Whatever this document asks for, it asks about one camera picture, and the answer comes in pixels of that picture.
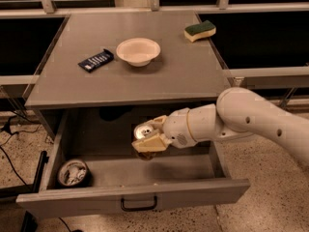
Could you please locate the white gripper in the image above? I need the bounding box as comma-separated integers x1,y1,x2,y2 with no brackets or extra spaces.
132,108,197,153

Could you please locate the orange soda can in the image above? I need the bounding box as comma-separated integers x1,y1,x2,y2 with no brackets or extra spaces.
133,124,155,160

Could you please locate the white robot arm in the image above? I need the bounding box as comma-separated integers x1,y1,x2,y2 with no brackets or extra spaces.
132,87,309,163

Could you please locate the black drawer handle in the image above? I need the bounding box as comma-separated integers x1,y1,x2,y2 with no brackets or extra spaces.
120,196,157,212

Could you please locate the grey cabinet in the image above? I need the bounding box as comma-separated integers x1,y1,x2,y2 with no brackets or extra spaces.
24,11,236,140

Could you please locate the green yellow sponge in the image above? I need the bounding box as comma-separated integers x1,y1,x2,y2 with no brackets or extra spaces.
184,20,216,43

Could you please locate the white bowl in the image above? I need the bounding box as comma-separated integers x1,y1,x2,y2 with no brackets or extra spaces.
116,38,161,67

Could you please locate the black floor cable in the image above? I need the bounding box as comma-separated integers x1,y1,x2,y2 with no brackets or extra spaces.
0,111,42,189

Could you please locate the black stand leg left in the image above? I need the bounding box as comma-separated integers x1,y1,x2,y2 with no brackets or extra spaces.
0,151,48,232

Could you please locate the grey open drawer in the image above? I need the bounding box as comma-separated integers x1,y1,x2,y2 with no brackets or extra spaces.
16,107,250,218

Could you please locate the metal window railing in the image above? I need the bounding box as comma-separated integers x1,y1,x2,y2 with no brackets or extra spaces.
0,0,309,19

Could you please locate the dark round container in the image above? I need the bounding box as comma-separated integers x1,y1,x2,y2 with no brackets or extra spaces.
57,159,91,189

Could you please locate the dark blue snack packet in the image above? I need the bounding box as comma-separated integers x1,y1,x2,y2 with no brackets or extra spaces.
78,49,114,73

